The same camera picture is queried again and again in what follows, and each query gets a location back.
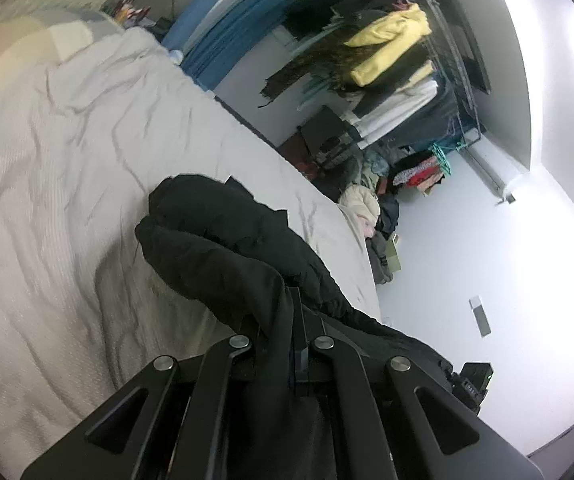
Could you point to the hanging small colourful clothes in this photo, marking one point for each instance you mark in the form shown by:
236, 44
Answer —
419, 175

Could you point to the green clip hanger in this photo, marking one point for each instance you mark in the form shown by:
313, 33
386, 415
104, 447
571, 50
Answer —
444, 157

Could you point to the leopard print scarf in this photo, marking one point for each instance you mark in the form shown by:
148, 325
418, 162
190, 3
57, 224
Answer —
312, 65

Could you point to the pink cream pillow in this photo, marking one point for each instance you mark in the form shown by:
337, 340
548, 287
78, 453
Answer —
22, 45

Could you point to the blue cushion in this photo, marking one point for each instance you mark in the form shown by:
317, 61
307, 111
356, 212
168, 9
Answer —
189, 20

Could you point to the metal clothes rack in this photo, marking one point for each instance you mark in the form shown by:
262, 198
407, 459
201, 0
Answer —
447, 60

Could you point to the black storage stand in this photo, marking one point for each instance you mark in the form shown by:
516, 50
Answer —
329, 135

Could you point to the black puffer jacket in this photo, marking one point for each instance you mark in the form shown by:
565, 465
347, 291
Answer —
227, 240

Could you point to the pile of clothes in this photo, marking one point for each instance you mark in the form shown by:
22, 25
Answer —
369, 210

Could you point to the yellow fleece jacket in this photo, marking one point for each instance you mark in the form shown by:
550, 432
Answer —
392, 45

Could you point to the bed with white sheet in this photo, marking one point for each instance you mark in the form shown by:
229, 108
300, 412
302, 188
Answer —
67, 185

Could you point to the small bedside clutter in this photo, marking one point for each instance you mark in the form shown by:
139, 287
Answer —
127, 10

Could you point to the blue curtain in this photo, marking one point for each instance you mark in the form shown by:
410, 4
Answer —
232, 35

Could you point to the hanging black coat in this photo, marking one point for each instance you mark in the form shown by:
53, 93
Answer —
317, 10

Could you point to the green box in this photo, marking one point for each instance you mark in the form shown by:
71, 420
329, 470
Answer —
393, 255

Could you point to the white air conditioner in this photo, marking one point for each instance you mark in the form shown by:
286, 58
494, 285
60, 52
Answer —
492, 172

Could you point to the white hoodie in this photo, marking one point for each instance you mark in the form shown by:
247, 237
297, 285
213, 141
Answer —
397, 107

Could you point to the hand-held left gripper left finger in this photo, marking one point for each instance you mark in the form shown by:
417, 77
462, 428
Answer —
207, 385

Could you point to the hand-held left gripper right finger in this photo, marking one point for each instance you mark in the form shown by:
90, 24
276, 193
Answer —
299, 355

